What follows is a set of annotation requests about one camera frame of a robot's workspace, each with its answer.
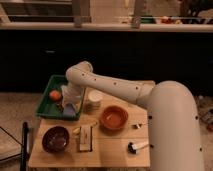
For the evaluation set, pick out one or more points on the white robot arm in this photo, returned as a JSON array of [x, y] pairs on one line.
[[173, 121]]

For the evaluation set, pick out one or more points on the purple sponge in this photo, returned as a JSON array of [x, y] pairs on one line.
[[69, 110]]

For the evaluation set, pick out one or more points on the dark purple bowl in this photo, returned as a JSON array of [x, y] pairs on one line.
[[55, 139]]

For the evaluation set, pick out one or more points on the orange clay bowl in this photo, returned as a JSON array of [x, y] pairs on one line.
[[114, 118]]

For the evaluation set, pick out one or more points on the orange ball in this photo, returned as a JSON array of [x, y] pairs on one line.
[[55, 95]]

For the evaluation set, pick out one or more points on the black and white brush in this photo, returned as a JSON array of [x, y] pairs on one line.
[[133, 148]]

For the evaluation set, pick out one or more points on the white cup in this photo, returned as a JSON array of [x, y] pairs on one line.
[[94, 99]]

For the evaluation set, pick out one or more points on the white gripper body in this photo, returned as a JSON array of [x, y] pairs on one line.
[[71, 94]]

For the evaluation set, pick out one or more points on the black chair frame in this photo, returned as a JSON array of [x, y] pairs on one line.
[[24, 147]]

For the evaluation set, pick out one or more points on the green plastic tray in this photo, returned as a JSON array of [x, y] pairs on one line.
[[50, 110]]

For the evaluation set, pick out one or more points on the wooden scrub brush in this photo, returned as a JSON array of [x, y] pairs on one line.
[[85, 142]]

